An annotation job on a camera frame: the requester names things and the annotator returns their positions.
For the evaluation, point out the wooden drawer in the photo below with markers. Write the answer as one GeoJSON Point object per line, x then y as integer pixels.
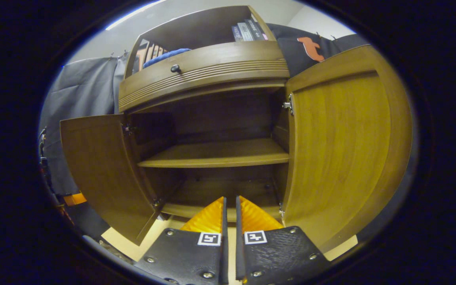
{"type": "Point", "coordinates": [220, 63]}

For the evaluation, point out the wooden inner shelf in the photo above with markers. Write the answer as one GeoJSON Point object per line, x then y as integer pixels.
{"type": "Point", "coordinates": [220, 152]}

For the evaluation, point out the light blue spine book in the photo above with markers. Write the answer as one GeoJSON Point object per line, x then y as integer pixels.
{"type": "Point", "coordinates": [246, 31]}

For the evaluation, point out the black spine book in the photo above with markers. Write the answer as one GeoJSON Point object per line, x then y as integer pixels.
{"type": "Point", "coordinates": [256, 28]}

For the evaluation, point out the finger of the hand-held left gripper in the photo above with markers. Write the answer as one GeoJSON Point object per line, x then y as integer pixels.
{"type": "Point", "coordinates": [75, 199]}

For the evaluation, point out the metal door hinge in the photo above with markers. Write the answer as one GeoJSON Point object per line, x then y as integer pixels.
{"type": "Point", "coordinates": [281, 211]}
{"type": "Point", "coordinates": [127, 128]}
{"type": "Point", "coordinates": [289, 105]}
{"type": "Point", "coordinates": [156, 202]}

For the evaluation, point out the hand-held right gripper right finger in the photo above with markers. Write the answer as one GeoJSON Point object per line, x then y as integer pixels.
{"type": "Point", "coordinates": [239, 253]}

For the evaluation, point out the wooden shoe cabinet door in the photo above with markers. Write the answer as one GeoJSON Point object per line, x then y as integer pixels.
{"type": "Point", "coordinates": [342, 150]}
{"type": "Point", "coordinates": [105, 174]}

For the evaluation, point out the blue towel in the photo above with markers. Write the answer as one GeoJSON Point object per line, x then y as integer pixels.
{"type": "Point", "coordinates": [164, 57]}

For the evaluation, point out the black round drawer knob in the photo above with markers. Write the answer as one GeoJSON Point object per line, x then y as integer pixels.
{"type": "Point", "coordinates": [175, 68]}

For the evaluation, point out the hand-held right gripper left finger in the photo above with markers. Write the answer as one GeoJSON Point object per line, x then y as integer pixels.
{"type": "Point", "coordinates": [225, 253]}

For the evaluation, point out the wooden double-door shoe cabinet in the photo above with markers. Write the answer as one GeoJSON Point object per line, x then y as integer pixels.
{"type": "Point", "coordinates": [220, 111]}

